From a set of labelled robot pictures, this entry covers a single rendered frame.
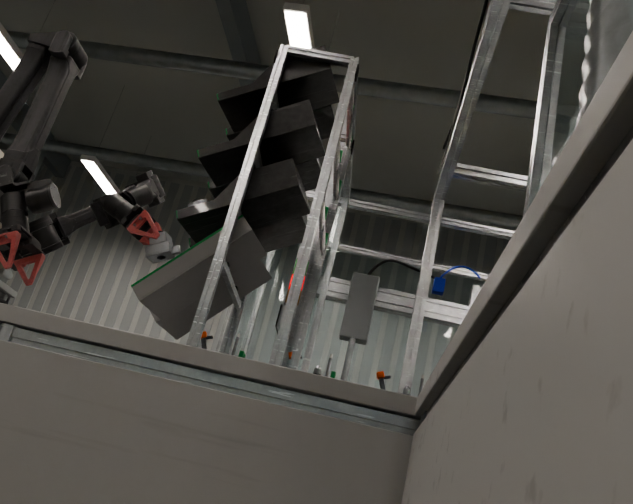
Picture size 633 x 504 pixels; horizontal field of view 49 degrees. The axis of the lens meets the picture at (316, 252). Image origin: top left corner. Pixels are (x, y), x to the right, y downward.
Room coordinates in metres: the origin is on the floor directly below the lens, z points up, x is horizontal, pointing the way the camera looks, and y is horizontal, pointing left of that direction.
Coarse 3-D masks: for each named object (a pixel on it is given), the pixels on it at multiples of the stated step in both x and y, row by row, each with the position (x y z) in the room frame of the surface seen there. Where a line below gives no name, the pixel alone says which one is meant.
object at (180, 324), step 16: (240, 272) 1.52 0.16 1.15; (256, 272) 1.56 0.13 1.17; (224, 288) 1.56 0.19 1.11; (240, 288) 1.59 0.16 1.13; (256, 288) 1.63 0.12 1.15; (192, 304) 1.55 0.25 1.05; (224, 304) 1.63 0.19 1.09; (160, 320) 1.55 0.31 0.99; (176, 320) 1.59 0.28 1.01; (192, 320) 1.62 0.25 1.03; (176, 336) 1.66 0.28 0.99
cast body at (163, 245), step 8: (160, 232) 1.62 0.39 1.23; (152, 240) 1.62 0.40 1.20; (160, 240) 1.61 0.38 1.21; (168, 240) 1.62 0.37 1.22; (152, 248) 1.62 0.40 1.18; (160, 248) 1.61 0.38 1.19; (168, 248) 1.61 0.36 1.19; (176, 248) 1.62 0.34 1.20; (152, 256) 1.62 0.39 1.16; (160, 256) 1.65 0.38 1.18; (168, 256) 1.63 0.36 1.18
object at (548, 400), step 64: (576, 128) 0.31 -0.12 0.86; (576, 192) 0.33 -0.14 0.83; (512, 256) 0.45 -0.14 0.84; (576, 256) 0.30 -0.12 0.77; (512, 320) 0.43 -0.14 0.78; (576, 320) 0.29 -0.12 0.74; (448, 384) 0.80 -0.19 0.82; (512, 384) 0.41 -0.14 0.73; (576, 384) 0.28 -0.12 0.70; (448, 448) 0.65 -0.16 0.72; (512, 448) 0.39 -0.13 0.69; (576, 448) 0.28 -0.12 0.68
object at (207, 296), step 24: (264, 96) 1.33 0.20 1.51; (264, 120) 1.33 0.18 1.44; (336, 120) 1.31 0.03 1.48; (336, 144) 1.31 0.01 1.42; (240, 192) 1.33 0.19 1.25; (312, 216) 1.31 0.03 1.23; (312, 240) 1.31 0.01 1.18; (216, 264) 1.34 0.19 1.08; (312, 288) 1.64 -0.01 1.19; (240, 312) 1.65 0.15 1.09; (288, 312) 1.32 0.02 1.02; (192, 336) 1.33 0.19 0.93; (288, 336) 1.32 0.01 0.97
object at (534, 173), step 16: (560, 0) 0.87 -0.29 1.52; (560, 16) 0.90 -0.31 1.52; (544, 48) 0.95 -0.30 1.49; (544, 64) 0.93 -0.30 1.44; (544, 80) 0.92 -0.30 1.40; (544, 96) 0.92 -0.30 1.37; (544, 112) 0.92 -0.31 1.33; (544, 128) 0.92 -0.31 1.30; (528, 176) 0.95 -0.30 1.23; (528, 192) 0.93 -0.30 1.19
